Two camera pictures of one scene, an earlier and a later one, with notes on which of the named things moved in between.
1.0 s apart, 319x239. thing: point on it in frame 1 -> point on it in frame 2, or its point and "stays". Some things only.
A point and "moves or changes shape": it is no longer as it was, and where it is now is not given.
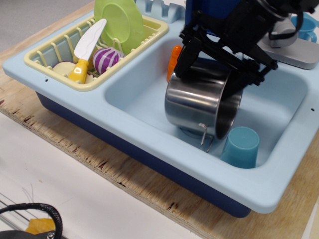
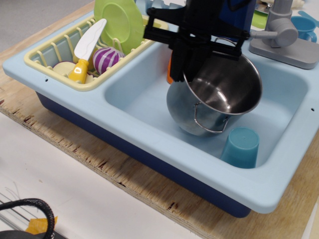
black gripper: (236, 38) -> (197, 26)
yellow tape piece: (39, 225) stays
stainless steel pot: (205, 96) moves or changes shape
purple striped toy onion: (104, 57) stays
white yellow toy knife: (83, 50) stays
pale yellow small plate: (65, 67) stays
